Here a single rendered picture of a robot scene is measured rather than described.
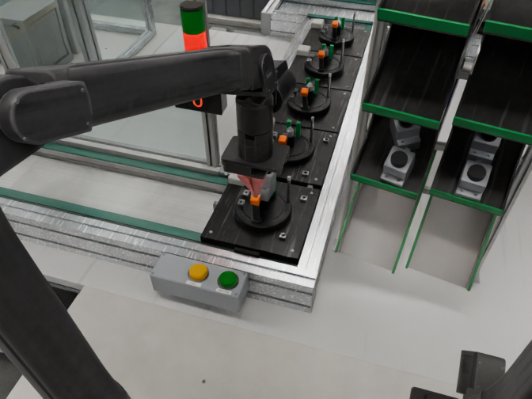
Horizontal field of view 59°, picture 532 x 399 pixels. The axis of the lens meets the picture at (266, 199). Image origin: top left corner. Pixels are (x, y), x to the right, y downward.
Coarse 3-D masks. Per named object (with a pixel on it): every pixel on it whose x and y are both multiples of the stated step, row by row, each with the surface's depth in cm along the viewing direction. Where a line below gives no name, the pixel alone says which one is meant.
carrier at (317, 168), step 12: (288, 120) 133; (312, 120) 128; (276, 132) 135; (288, 132) 129; (300, 132) 135; (312, 132) 131; (324, 132) 141; (288, 144) 131; (300, 144) 133; (312, 144) 133; (324, 144) 136; (288, 156) 129; (300, 156) 129; (312, 156) 132; (324, 156) 132; (288, 168) 129; (300, 168) 129; (312, 168) 129; (324, 168) 129; (300, 180) 125; (312, 180) 125; (324, 180) 127
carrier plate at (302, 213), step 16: (224, 192) 122; (240, 192) 122; (304, 192) 122; (224, 208) 118; (304, 208) 118; (208, 224) 114; (224, 224) 114; (288, 224) 114; (304, 224) 114; (208, 240) 111; (224, 240) 110; (240, 240) 110; (256, 240) 110; (272, 240) 110; (288, 240) 110; (304, 240) 110; (272, 256) 108; (288, 256) 107
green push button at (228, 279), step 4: (224, 272) 103; (228, 272) 103; (232, 272) 103; (220, 276) 102; (224, 276) 102; (228, 276) 102; (232, 276) 102; (236, 276) 103; (220, 280) 102; (224, 280) 102; (228, 280) 102; (232, 280) 102; (236, 280) 102; (220, 284) 102; (224, 284) 101; (228, 284) 101; (232, 284) 101
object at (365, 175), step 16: (368, 128) 93; (384, 128) 96; (368, 144) 95; (384, 144) 94; (432, 144) 92; (368, 160) 94; (384, 160) 93; (416, 160) 92; (352, 176) 91; (368, 176) 92; (416, 176) 90; (400, 192) 89; (416, 192) 87
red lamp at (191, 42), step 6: (186, 36) 101; (192, 36) 100; (198, 36) 100; (204, 36) 102; (186, 42) 102; (192, 42) 101; (198, 42) 101; (204, 42) 102; (186, 48) 103; (192, 48) 102; (198, 48) 102
